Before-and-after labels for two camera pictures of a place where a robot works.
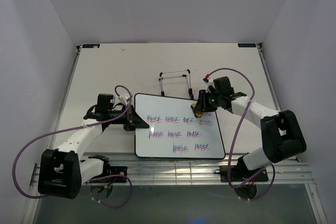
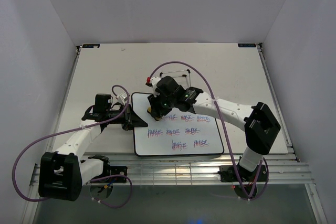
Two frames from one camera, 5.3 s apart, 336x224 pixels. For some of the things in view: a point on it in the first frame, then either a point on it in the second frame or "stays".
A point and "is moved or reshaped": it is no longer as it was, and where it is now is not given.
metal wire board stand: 190,91 stays
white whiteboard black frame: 174,131 stays
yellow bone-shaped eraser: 197,114 is moved or reshaped
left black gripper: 133,120 stays
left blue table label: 91,45 stays
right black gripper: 201,105 -> 156,111
